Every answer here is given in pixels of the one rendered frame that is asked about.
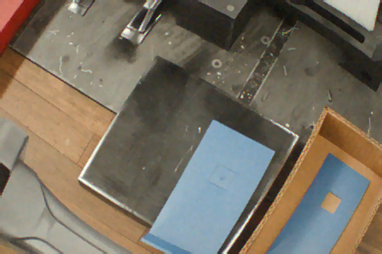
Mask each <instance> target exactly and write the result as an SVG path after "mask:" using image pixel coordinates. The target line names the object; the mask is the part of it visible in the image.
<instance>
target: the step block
mask: <svg viewBox="0 0 382 254"><path fill-rule="evenodd" d="M338 65H340V66H341V67H343V68H344V69H345V70H347V71H348V72H349V73H350V74H352V75H353V76H355V77H356V78H358V79H359V80H361V81H362V82H363V83H364V84H366V85H367V86H368V87H369V88H370V89H373V90H374V91H375V92H376V93H377V91H378V88H379V86H380V84H381V81H382V44H379V43H378V44H376V46H375V49H374V51H373V56H372V58H371V61H370V62H366V61H365V62H361V63H360V62H359V61H357V60H356V59H355V58H353V57H351V56H350V55H349V54H348V53H346V52H345V51H343V53H342V55H341V57H340V59H339V63H338Z"/></svg>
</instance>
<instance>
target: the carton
mask: <svg viewBox="0 0 382 254"><path fill-rule="evenodd" d="M328 153H330V154H332V155H334V156H335V157H336V158H338V159H339V160H342V161H343V162H344V163H345V164H347V165H348V166H350V168H351V169H352V168H353V169H354V170H356V172H358V173H360V174H361V175H362V176H364V177H366V178H367V179H368V180H369V181H370V183H369V184H368V187H367V189H366V192H365V193H364V194H363V196H362V198H361V201H360V202H359V204H358V206H357V207H356V210H355V211H354V213H353V215H352V217H351V219H350V220H349V222H348V223H347V225H346V226H345V229H344V231H343V232H342V234H341V235H340V237H339V238H338V240H337V242H336V243H335V245H334V246H333V248H332V250H331V251H330V252H329V254H353V253H354V251H355V249H356V248H357V246H358V244H359V242H360V241H361V239H362V237H363V235H364V234H365V232H366V230H367V228H368V225H369V224H370V223H371V221H372V219H373V216H374V214H375V212H376V210H377V209H378V208H379V204H380V202H381V200H382V146H381V145H380V144H379V143H378V142H376V141H375V140H374V139H372V138H371V137H370V136H368V135H366V133H365V132H362V131H361V130H360V129H357V127H356V126H355V125H353V124H351V123H350V122H349V121H348V120H346V119H344V118H343V117H341V116H340V115H338V114H337V113H336V112H335V111H334V110H332V109H329V107H327V106H325V107H324V109H323V113H321V116H320V118H319V121H318V122H317V124H316V126H315V128H314V130H313V132H312V134H311V137H310V138H309V140H308V143H307V144H306V145H305V147H304V150H303V152H301V156H300V157H299V159H298V160H297V163H296V165H295V166H294V167H293V169H292V171H291V175H290V176H289V177H288V178H287V179H286V182H285V183H284V186H283V188H282V189H281V191H280V192H279V193H278V195H277V197H275V201H274V203H273V204H272V205H271V206H270V208H269V209H268V211H267V213H266V214H265V215H264V217H263V220H262V221H261V222H260V223H259V225H258V227H257V228H256V230H255V231H254V232H253V234H252V235H251V237H250V239H249V240H248V241H247V242H246V245H245V246H244V247H243V249H242V250H241V251H240V253H239V254H265V253H266V251H268V249H269V248H270V247H271V245H273V243H274V241H275V240H276V238H277V236H278V235H279V234H280V232H281V231H282V229H283V228H284V227H285V226H286V224H287V222H288V220H289V219H290V218H291V216H292V214H293V213H294V211H295V210H296V208H297V207H298V205H299V203H300V202H301V199H302V198H303V197H304V196H305V194H306V192H307V190H308V189H309V187H310V186H311V183H312V182H313V180H315V176H316V174H317V173H318V172H319V170H320V168H321V166H322V164H323V162H324V161H325V159H326V156H327V155H328ZM340 201H341V199H340V198H337V196H334V194H331V193H328V194H327V196H326V198H325V199H324V201H323V202H322V203H321V207H322V208H324V209H326V210H328V211H330V213H334V212H335V210H336V209H337V207H338V205H339V203H340Z"/></svg>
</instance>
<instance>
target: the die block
mask: <svg viewBox="0 0 382 254"><path fill-rule="evenodd" d="M176 1H177V2H179V6H178V14H177V25H178V26H180V27H181V28H183V29H187V30H188V31H189V32H193V33H195V35H197V36H199V37H203V38H204V39H205V40H207V41H209V42H210V43H214V44H215V45H216V46H218V47H220V48H222V49H225V50H227V51H230V50H231V48H232V47H233V44H234V43H235V42H236V40H237V38H238V37H239V35H240V34H241V33H242V31H243V30H244V29H245V26H246V25H247V23H248V21H249V20H250V19H251V18H252V17H253V14H254V13H255V12H256V10H257V9H258V7H259V5H260V3H261V2H262V1H263V0H250V1H249V2H248V3H247V5H246V6H245V8H244V9H243V10H242V12H241V13H240V15H239V17H238V18H237V19H236V20H235V22H234V23H233V22H231V21H230V20H228V19H226V18H223V17H222V16H221V15H219V14H215V13H214V12H212V11H210V10H208V9H206V8H204V7H200V6H199V5H198V4H195V3H193V2H190V1H189V0H176Z"/></svg>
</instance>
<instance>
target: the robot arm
mask: <svg viewBox="0 0 382 254"><path fill-rule="evenodd" d="M28 141H29V135H28V134H27V133H25V131H23V130H22V129H21V128H19V127H18V126H17V125H16V124H14V123H13V122H11V121H9V120H8V119H7V118H0V243H1V244H2V245H4V246H7V247H8V248H11V249H13V250H14V251H17V252H19V253H20V254H135V253H134V252H132V251H129V250H128V249H126V248H124V247H123V246H121V245H120V244H119V243H117V242H115V241H113V240H111V239H109V238H108V237H107V236H106V235H104V234H102V233H100V232H99V231H98V230H96V229H95V228H92V227H91V226H90V225H89V224H88V223H87V222H85V221H84V220H82V219H81V218H79V216H77V215H76V214H75V213H74V212H72V211H71V210H69V209H68V207H67V206H65V205H64V204H62V202H61V201H60V200H59V199H58V198H56V196H55V195H54V194H53V193H52V192H51V191H50V190H49V189H48V187H47V186H46V185H45V184H44V183H43V181H42V180H41V179H40V178H39V177H38V174H37V172H36V171H35V170H33V169H32V168H31V167H30V166H29V165H27V164H26V163H24V159H25V156H26V147H27V145H28Z"/></svg>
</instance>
